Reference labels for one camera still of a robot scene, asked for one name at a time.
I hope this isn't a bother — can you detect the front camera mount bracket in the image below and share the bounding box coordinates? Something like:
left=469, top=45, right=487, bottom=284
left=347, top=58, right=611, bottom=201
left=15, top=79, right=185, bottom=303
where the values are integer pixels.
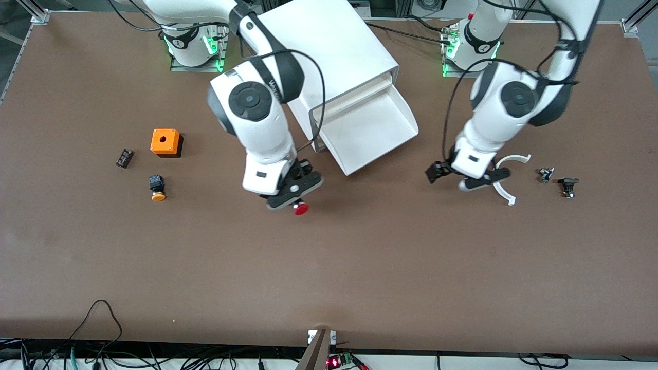
left=295, top=329, right=338, bottom=370

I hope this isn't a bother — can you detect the aluminium frame profile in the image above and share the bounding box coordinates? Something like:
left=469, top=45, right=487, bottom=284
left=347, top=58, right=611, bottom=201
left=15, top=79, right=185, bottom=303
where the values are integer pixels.
left=619, top=0, right=658, bottom=34
left=14, top=0, right=52, bottom=24

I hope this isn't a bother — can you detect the orange button box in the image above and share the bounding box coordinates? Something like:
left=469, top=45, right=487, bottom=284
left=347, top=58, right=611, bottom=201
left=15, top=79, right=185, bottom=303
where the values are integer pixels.
left=150, top=128, right=184, bottom=158

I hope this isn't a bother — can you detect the white drawer cabinet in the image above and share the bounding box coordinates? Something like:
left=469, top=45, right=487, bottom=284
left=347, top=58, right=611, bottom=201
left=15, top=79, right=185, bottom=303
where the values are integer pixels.
left=256, top=0, right=400, bottom=153

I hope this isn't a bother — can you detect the orange push button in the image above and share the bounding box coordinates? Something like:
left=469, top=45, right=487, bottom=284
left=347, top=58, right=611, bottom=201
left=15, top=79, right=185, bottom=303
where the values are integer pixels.
left=148, top=175, right=167, bottom=202

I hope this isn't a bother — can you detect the black looped cable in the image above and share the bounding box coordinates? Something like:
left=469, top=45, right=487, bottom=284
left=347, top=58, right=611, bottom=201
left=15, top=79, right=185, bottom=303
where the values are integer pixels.
left=66, top=299, right=124, bottom=370

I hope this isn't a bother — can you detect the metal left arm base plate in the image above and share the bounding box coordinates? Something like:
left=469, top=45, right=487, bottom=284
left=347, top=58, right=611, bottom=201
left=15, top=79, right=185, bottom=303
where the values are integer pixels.
left=440, top=25, right=502, bottom=79

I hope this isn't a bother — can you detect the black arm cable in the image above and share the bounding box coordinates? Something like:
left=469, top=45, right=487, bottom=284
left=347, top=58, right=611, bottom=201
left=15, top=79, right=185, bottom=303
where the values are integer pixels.
left=257, top=49, right=327, bottom=166
left=441, top=58, right=581, bottom=161

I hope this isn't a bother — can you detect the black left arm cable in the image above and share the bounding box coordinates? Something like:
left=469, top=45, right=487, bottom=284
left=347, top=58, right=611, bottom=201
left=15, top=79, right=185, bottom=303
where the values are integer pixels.
left=441, top=58, right=581, bottom=161

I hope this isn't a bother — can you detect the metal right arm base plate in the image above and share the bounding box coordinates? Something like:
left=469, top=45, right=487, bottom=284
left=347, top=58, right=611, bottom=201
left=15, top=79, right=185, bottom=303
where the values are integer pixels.
left=170, top=31, right=230, bottom=73

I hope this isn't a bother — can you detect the green circuit board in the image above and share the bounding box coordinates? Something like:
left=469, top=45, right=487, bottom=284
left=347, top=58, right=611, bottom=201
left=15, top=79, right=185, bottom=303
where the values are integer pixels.
left=326, top=351, right=370, bottom=370

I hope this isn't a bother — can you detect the black cable on table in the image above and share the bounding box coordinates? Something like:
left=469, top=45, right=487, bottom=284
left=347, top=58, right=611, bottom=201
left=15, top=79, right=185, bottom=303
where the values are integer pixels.
left=360, top=15, right=453, bottom=46

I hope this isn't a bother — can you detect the black floor cable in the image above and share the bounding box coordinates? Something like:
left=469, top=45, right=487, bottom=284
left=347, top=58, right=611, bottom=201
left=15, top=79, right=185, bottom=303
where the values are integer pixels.
left=516, top=352, right=569, bottom=370

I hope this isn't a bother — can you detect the white half-ring clamp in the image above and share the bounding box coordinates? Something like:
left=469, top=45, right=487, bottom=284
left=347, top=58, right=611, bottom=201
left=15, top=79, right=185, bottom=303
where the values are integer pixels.
left=492, top=154, right=532, bottom=207

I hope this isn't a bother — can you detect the white drawer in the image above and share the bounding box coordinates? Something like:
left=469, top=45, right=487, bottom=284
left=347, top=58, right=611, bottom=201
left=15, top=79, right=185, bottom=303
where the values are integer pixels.
left=314, top=84, right=419, bottom=177

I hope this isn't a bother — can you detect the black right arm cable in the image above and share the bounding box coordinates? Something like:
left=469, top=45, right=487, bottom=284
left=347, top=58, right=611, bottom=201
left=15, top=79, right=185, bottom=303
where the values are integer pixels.
left=257, top=49, right=327, bottom=166

